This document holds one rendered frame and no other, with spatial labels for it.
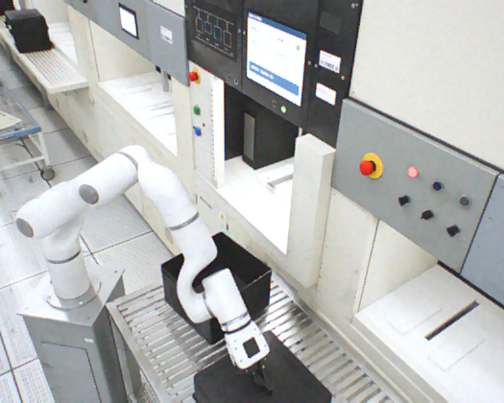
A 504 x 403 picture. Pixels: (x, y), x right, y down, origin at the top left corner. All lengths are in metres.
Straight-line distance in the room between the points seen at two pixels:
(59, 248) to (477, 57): 1.32
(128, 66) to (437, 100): 2.59
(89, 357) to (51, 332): 0.17
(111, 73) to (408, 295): 2.43
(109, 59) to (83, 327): 2.02
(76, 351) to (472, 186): 1.44
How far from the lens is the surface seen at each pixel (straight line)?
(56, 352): 1.97
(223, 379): 1.43
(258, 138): 2.15
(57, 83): 3.53
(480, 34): 1.04
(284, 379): 1.43
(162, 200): 1.19
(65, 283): 1.78
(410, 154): 1.17
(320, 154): 1.33
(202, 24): 1.84
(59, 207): 1.50
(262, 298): 1.67
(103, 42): 3.31
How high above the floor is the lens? 2.05
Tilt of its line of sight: 35 degrees down
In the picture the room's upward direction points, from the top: 2 degrees clockwise
